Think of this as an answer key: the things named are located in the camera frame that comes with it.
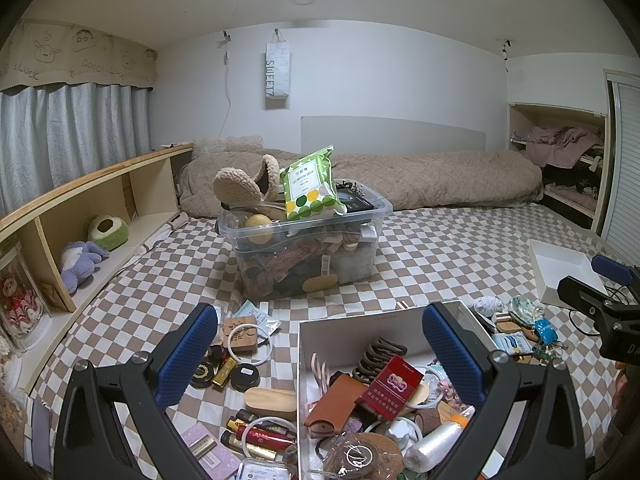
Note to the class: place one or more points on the wooden tag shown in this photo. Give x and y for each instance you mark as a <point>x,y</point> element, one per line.
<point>240,335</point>

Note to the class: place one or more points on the packaged cork coaster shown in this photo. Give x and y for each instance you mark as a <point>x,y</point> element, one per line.
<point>360,457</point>

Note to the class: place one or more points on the clear plastic case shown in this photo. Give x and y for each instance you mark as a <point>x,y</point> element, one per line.
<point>265,471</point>

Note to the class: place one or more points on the brown leather case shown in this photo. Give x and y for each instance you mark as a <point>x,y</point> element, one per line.
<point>335,400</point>

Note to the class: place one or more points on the black tin gold print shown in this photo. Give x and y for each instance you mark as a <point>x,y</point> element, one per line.
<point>202,374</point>

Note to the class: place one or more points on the avocado plush toy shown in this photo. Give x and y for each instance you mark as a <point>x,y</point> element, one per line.
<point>107,232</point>

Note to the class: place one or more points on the black yellow lighter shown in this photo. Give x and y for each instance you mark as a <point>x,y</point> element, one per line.
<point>242,421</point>

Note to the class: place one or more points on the white closet shelves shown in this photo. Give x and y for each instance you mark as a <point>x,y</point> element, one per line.
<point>520,125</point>

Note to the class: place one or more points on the pink hair clip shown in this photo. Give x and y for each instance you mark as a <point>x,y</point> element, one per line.
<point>320,375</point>

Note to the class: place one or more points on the white knit cloth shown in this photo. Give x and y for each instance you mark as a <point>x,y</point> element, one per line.
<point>487,305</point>

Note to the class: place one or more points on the white cardboard box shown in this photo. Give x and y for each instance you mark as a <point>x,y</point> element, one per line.
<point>350,325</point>

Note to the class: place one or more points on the white hanging bag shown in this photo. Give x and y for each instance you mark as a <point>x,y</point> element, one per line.
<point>277,75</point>

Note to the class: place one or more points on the white box lid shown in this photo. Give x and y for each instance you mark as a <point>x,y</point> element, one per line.
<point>560,270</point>

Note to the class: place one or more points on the red cigarette box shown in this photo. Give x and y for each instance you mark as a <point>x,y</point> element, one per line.
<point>390,385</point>

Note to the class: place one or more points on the yellow ball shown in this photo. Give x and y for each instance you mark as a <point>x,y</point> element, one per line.
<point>258,226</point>

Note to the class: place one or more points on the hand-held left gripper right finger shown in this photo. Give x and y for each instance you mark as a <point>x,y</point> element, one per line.
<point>450,350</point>

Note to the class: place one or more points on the green wipes packet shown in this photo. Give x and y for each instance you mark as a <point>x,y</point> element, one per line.
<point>310,185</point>

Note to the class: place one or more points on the black tin white label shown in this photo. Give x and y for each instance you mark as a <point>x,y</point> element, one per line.
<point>245,376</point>

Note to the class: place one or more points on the white louvered door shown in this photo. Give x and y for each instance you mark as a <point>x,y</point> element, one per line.
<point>625,170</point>

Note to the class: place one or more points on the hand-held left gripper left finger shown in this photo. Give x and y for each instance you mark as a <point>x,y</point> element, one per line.
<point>186,350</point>

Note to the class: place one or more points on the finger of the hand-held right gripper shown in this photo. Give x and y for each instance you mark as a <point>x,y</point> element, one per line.
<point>582,295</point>
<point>610,267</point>

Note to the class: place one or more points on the checkered bedsheet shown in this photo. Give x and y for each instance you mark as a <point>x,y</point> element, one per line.
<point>450,260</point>

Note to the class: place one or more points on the clear doll display box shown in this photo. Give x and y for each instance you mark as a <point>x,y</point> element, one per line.
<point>20,300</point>

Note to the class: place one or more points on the beige fluffy pillow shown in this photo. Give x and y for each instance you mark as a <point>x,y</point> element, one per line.
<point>230,144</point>

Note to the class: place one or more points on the round cork coaster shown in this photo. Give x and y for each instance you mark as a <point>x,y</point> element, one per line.
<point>507,324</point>

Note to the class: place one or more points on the gold lighter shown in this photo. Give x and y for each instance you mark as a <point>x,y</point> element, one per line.
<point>225,371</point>

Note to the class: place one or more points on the wooden bedside shelf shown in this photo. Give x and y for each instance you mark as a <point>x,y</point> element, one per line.
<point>80,195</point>

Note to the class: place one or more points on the black flat device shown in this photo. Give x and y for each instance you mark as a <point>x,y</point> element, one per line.
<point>356,202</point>

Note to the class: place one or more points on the wooden oval box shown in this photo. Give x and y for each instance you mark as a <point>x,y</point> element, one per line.
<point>270,402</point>

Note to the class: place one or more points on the purple plush toy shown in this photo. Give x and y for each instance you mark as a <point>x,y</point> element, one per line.
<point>80,265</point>

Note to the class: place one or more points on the white blue mask packet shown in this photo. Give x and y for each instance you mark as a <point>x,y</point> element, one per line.
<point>512,344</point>

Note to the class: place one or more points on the grey curtain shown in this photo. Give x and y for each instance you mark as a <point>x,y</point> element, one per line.
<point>70,135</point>

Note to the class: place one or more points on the key bunch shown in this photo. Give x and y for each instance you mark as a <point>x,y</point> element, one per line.
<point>552,350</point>

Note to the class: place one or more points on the pink clothes pile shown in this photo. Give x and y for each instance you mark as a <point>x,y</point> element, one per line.
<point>560,145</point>

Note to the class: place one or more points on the beige plush slipper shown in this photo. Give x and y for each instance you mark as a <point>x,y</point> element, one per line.
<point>235,182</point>

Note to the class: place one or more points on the light blue packet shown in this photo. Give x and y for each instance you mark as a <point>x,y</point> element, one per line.
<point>255,316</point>

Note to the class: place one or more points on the clear plastic storage bin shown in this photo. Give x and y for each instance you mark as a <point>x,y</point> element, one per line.
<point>350,260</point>

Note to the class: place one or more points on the red lighter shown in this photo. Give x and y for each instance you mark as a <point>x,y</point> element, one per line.
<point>270,442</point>

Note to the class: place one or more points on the beige printed valance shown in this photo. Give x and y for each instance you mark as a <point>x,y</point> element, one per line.
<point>75,60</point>

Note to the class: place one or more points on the pink card box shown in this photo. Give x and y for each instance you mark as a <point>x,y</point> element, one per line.
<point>200,442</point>

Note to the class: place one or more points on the beige quilt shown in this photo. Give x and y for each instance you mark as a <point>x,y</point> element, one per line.
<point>440,175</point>

